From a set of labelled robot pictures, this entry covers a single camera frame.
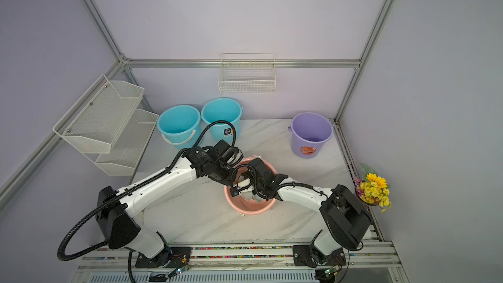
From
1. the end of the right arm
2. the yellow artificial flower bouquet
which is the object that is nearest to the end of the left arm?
the end of the right arm

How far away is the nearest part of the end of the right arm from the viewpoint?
24.6 inches

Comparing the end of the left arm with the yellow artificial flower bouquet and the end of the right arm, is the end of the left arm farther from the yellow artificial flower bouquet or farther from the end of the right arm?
the yellow artificial flower bouquet
